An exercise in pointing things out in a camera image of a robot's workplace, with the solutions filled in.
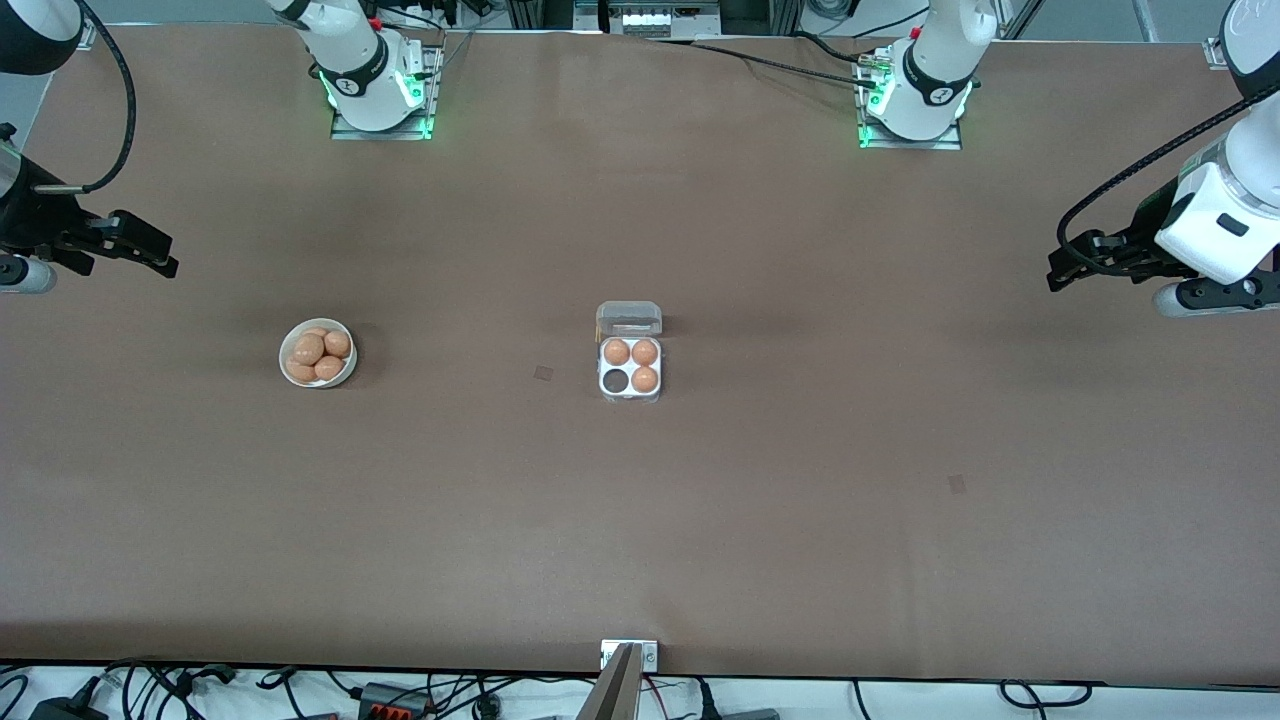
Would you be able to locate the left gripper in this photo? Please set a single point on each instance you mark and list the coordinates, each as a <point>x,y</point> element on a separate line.
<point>1142,228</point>

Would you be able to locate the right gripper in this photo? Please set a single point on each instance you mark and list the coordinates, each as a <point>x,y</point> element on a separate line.
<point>28,217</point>

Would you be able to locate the clear plastic egg carton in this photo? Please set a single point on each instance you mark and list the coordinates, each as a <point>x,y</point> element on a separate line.
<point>630,318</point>

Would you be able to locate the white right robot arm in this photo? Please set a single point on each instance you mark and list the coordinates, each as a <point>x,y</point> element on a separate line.
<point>350,50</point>

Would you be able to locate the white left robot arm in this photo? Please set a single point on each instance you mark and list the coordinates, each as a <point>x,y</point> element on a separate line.
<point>935,60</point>

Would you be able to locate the white round bowl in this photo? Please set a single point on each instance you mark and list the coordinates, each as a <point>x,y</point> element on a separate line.
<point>345,372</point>

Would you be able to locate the black power adapter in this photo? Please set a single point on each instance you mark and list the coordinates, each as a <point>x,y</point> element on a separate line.
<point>65,710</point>

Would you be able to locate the black connector with orange levers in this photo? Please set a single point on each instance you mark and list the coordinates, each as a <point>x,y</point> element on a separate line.
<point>395,705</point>

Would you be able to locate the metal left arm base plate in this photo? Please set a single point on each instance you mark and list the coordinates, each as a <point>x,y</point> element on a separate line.
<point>945,144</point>

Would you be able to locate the metal table corner bracket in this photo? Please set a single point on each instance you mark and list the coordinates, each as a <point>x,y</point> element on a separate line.
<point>1216,52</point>
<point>88,38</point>

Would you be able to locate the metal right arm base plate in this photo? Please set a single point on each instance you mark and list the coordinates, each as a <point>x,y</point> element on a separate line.
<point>400,134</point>

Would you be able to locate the metal rack frame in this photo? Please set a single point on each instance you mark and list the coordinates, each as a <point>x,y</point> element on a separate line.
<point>650,15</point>

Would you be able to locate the small metal table bracket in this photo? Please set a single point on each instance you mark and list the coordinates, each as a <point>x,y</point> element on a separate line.
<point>650,657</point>

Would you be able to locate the grey metal camera pole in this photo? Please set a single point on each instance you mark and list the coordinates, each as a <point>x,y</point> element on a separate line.
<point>615,695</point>

